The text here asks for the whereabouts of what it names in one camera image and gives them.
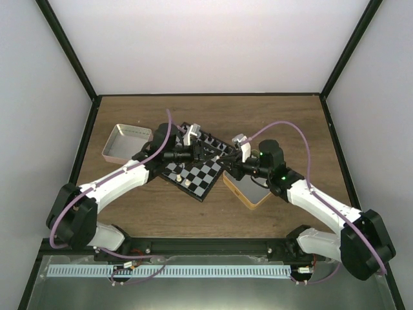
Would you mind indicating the yellow metal tin box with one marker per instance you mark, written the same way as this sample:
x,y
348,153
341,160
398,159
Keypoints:
x,y
251,193

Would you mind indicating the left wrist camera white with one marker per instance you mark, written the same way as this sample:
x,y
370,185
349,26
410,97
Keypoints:
x,y
192,133

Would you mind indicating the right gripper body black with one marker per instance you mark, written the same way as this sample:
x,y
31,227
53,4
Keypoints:
x,y
239,174

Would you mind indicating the black mounting rail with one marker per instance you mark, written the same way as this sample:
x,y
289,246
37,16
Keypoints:
x,y
283,250

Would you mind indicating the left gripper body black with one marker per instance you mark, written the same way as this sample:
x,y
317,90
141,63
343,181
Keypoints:
x,y
184,155

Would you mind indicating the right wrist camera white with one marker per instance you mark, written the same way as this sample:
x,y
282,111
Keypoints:
x,y
242,143

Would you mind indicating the black white chess board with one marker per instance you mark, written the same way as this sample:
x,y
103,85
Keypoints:
x,y
202,175

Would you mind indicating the light blue slotted cable duct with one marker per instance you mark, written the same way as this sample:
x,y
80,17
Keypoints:
x,y
172,271

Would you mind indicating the black enclosure frame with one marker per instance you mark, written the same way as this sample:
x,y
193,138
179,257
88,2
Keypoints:
x,y
54,24

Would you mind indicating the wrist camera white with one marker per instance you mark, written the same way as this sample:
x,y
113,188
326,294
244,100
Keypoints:
x,y
242,143
192,133

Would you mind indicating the pink metal tin tray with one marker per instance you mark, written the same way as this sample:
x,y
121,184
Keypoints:
x,y
124,141

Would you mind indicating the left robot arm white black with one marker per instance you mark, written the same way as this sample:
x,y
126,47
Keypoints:
x,y
73,219

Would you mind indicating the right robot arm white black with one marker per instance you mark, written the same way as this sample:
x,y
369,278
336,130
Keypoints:
x,y
358,240

